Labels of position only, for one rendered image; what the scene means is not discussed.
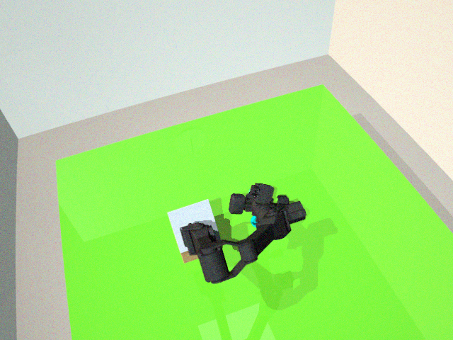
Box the cyan circle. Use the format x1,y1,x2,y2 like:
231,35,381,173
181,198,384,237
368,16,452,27
251,216,258,228

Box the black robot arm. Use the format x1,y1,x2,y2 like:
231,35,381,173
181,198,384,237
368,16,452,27
179,183,306,284

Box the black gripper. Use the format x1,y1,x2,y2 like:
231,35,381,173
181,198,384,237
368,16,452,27
229,192,289,222

